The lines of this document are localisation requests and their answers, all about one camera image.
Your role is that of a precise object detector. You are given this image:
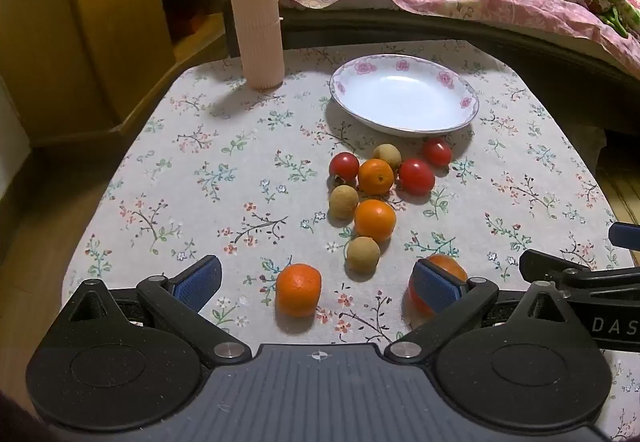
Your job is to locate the floral white tablecloth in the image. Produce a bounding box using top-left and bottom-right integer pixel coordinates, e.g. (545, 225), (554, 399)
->
(61, 39), (640, 442)

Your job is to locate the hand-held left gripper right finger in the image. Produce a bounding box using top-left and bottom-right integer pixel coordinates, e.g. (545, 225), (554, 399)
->
(385, 259), (593, 364)

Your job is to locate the wooden cabinet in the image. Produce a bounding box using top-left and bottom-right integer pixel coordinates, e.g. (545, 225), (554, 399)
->
(0, 0), (246, 148)

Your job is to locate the small red tomato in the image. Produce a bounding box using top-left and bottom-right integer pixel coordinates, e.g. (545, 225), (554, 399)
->
(328, 152), (361, 188)
(422, 137), (453, 167)
(398, 158), (436, 196)

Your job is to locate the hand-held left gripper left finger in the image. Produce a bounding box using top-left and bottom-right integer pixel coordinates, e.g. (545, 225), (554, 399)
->
(54, 255), (252, 368)

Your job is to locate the tan longan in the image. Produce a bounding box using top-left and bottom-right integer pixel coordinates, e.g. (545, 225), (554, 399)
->
(372, 143), (402, 171)
(346, 236), (381, 273)
(328, 185), (360, 221)

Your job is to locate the pink ribbed cylinder container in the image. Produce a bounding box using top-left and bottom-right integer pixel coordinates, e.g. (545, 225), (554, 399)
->
(227, 0), (286, 90)

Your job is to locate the dark bed frame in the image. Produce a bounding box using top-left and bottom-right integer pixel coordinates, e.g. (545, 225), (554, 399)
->
(222, 4), (640, 133)

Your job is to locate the large red tomato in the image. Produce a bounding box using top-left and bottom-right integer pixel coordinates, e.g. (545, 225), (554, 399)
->
(407, 253), (469, 318)

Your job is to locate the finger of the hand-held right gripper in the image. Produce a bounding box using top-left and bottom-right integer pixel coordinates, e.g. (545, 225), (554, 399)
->
(519, 249), (640, 297)
(608, 222), (640, 249)

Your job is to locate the white plate with pink flowers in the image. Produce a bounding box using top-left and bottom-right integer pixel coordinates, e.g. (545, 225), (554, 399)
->
(329, 54), (480, 139)

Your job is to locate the small orange mandarin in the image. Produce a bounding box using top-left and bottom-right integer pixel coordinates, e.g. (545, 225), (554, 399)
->
(275, 263), (322, 318)
(354, 199), (397, 243)
(357, 158), (396, 196)

